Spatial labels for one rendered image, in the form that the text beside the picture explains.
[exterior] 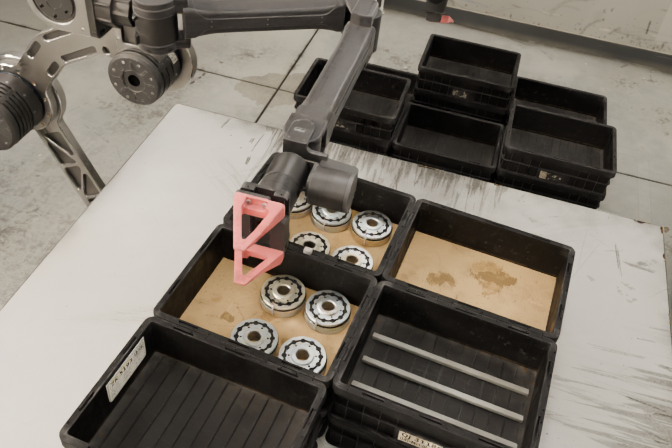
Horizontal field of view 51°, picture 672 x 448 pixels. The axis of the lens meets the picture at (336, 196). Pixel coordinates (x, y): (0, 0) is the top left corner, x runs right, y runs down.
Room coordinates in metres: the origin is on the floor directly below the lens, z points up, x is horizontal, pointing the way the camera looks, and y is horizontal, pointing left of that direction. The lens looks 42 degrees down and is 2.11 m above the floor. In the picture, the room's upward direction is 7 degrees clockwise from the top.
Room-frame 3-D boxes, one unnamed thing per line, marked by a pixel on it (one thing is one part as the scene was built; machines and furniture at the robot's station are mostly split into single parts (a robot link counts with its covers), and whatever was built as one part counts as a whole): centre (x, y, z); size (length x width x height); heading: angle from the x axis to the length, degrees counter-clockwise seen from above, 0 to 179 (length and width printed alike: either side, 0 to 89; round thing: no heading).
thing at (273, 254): (0.62, 0.10, 1.43); 0.09 x 0.07 x 0.07; 169
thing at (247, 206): (0.62, 0.10, 1.47); 0.09 x 0.07 x 0.07; 169
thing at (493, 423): (0.85, -0.27, 0.87); 0.40 x 0.30 x 0.11; 73
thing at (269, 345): (0.90, 0.14, 0.86); 0.10 x 0.10 x 0.01
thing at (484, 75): (2.62, -0.50, 0.37); 0.40 x 0.30 x 0.45; 78
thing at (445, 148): (2.23, -0.41, 0.31); 0.40 x 0.30 x 0.34; 78
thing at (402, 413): (0.85, -0.27, 0.92); 0.40 x 0.30 x 0.02; 73
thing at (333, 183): (0.78, 0.03, 1.45); 0.12 x 0.11 x 0.09; 169
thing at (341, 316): (1.00, -0.01, 0.86); 0.10 x 0.10 x 0.01
